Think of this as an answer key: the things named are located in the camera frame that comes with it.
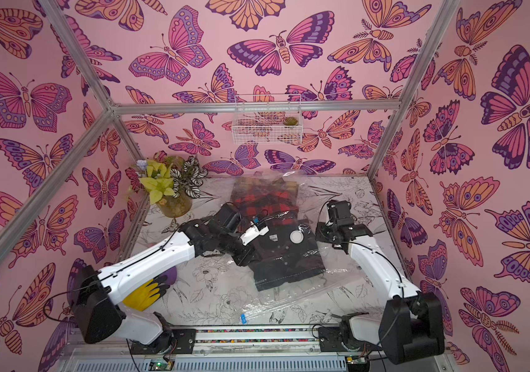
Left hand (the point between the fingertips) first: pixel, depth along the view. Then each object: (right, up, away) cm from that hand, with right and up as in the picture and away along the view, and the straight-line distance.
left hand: (260, 254), depth 75 cm
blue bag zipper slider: (-6, -22, +2) cm, 23 cm away
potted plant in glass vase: (-33, +24, +11) cm, 43 cm away
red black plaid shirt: (+7, +14, +25) cm, 29 cm away
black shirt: (+11, -3, +16) cm, 19 cm away
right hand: (+23, +7, +11) cm, 27 cm away
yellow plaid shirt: (-3, +22, +36) cm, 42 cm away
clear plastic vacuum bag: (+27, -16, +8) cm, 33 cm away
